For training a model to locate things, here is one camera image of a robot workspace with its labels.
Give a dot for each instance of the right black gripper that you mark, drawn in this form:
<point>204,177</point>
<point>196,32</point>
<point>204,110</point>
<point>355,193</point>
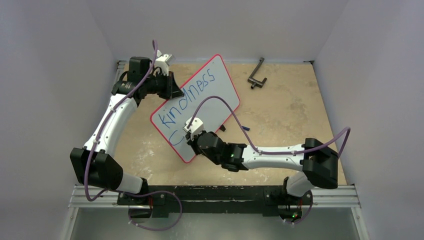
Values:
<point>193,142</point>

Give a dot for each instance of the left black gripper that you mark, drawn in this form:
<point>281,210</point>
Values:
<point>172,91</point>

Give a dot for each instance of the red framed whiteboard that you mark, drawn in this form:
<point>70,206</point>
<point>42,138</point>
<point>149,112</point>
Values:
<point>207,94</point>

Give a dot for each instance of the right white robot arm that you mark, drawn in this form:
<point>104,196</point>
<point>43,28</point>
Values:
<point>315,162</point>

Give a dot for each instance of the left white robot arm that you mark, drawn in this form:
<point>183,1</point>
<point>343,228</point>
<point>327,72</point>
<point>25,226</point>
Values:
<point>94,163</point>

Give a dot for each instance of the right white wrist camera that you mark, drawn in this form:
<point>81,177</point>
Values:
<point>194,126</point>

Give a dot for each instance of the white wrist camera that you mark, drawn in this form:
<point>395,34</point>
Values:
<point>194,126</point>
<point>163,62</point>

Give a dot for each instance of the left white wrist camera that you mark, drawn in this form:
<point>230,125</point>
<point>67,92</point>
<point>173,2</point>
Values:
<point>163,62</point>

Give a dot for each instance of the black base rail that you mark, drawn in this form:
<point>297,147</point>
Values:
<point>265,200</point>

